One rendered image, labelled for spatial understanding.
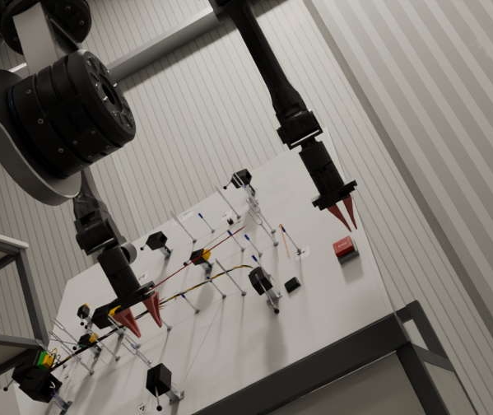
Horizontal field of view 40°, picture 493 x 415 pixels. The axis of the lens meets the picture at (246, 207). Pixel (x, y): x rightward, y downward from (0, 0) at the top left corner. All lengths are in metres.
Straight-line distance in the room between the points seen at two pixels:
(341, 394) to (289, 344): 0.17
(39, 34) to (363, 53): 3.79
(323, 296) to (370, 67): 3.03
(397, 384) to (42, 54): 1.04
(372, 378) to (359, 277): 0.26
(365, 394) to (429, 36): 3.36
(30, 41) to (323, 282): 1.04
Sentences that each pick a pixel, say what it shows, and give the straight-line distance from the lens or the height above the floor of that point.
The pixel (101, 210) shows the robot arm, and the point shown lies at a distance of 1.53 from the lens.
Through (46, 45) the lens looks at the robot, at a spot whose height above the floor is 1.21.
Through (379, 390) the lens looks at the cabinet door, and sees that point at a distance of 1.60.
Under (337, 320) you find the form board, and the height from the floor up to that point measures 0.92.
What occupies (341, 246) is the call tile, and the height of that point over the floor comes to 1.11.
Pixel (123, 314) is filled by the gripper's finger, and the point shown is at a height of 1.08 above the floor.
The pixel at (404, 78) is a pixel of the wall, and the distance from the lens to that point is 4.53.
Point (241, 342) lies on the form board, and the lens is 1.79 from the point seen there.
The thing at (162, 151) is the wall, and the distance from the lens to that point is 5.60.
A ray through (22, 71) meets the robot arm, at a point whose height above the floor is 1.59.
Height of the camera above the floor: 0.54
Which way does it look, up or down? 25 degrees up
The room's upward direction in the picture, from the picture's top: 24 degrees counter-clockwise
